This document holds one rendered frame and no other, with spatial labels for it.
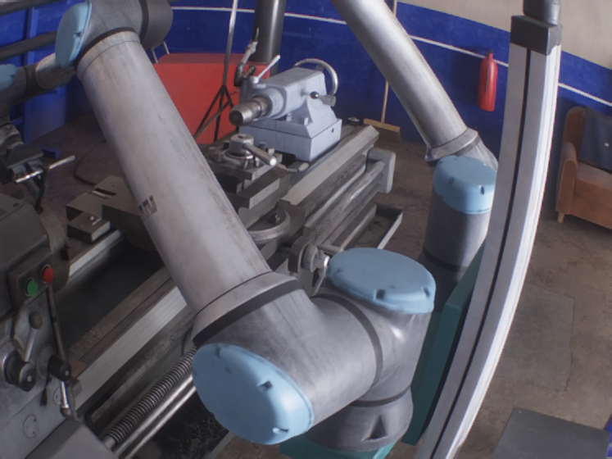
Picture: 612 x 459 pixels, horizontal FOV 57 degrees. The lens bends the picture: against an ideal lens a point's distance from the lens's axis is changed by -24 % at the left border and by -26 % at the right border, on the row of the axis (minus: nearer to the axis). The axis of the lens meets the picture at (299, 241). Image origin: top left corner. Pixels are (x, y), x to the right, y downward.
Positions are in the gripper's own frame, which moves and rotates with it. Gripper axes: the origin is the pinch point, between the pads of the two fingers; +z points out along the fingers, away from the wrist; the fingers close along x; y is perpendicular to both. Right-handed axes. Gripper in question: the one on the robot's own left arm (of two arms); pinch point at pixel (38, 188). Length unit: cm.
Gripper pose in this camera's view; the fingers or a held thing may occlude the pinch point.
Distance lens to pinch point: 147.1
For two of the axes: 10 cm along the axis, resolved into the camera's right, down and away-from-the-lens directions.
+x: 5.3, -2.9, 8.0
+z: 7.3, 6.3, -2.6
